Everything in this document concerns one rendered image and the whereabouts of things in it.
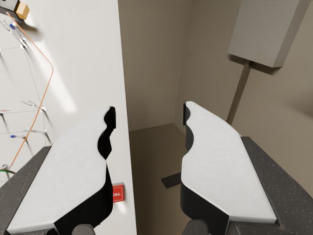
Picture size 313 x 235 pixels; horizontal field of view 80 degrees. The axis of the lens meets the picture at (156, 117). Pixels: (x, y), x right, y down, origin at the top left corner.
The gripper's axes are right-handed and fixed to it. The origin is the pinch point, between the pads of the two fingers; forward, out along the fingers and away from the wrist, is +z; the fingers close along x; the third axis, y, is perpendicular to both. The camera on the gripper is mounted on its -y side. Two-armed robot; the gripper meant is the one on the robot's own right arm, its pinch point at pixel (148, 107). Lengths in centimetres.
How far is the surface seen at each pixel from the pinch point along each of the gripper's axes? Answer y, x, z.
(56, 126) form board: 26, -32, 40
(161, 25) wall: 15, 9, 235
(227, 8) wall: 0, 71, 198
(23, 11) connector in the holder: -6, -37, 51
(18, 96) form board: 16, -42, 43
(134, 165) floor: 155, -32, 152
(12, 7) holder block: -7, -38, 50
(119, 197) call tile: 46, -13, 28
